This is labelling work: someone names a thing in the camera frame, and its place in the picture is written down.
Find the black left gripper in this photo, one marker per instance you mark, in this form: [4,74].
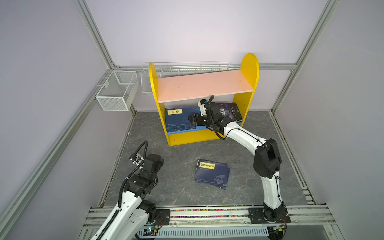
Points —
[161,162]

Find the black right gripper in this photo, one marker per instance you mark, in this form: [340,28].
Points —
[197,118]

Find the navy book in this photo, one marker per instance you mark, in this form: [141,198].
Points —
[177,119]

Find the dark wolf cover book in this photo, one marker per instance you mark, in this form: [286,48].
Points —
[231,111]

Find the navy book lowest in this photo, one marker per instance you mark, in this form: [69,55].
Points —
[212,173]

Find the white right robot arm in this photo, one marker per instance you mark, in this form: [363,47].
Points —
[267,157]

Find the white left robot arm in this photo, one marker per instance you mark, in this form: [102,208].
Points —
[132,212]

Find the yellow wooden bookshelf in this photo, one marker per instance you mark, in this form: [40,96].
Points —
[240,83]

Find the white mesh basket left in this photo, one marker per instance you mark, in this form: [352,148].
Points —
[118,91]

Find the white wire basket rear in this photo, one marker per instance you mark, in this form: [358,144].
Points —
[176,69]

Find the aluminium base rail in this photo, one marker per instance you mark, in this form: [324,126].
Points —
[220,222]

